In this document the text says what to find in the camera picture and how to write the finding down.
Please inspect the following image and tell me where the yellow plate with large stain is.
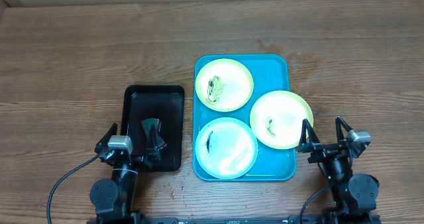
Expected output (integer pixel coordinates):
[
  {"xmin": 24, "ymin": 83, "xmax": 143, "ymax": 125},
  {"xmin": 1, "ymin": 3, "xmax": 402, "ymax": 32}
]
[{"xmin": 195, "ymin": 58, "xmax": 254, "ymax": 112}]

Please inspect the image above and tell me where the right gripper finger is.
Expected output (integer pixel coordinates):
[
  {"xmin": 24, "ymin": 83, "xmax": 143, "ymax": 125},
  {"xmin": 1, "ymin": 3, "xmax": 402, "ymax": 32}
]
[
  {"xmin": 297, "ymin": 119, "xmax": 321, "ymax": 151},
  {"xmin": 335, "ymin": 116, "xmax": 352, "ymax": 144}
]

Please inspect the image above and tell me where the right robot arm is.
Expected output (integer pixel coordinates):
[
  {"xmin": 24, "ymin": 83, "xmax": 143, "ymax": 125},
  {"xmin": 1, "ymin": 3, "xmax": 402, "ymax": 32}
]
[{"xmin": 290, "ymin": 116, "xmax": 381, "ymax": 223}]

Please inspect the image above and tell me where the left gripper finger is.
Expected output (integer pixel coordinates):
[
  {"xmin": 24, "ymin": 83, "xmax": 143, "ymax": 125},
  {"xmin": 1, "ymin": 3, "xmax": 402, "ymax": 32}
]
[
  {"xmin": 146, "ymin": 125, "xmax": 162, "ymax": 160},
  {"xmin": 94, "ymin": 123, "xmax": 117, "ymax": 153}
]

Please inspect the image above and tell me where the black plastic tray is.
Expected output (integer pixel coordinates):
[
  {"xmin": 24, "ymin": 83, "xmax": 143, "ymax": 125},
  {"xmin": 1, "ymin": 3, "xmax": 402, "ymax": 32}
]
[{"xmin": 120, "ymin": 85, "xmax": 185, "ymax": 172}]

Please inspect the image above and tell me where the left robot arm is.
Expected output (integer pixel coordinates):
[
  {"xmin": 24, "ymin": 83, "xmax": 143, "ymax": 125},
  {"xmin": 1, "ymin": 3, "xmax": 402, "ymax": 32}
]
[{"xmin": 89, "ymin": 119, "xmax": 164, "ymax": 223}]

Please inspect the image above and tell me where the yellow plate with small stain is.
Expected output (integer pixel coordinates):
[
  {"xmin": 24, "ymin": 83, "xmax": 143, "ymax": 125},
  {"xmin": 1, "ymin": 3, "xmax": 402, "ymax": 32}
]
[{"xmin": 250, "ymin": 90, "xmax": 313, "ymax": 149}]

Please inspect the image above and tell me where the teal plastic tray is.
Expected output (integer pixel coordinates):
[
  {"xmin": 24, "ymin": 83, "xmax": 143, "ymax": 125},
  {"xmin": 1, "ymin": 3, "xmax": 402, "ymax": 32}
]
[{"xmin": 193, "ymin": 54, "xmax": 297, "ymax": 182}]

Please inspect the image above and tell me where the white plate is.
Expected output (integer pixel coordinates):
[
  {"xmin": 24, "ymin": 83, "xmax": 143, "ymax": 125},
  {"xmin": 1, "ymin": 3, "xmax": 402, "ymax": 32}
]
[{"xmin": 194, "ymin": 117, "xmax": 258, "ymax": 180}]

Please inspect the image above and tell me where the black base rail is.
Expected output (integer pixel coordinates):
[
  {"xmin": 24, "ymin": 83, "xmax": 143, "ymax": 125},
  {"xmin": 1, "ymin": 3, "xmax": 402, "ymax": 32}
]
[{"xmin": 86, "ymin": 213, "xmax": 382, "ymax": 224}]

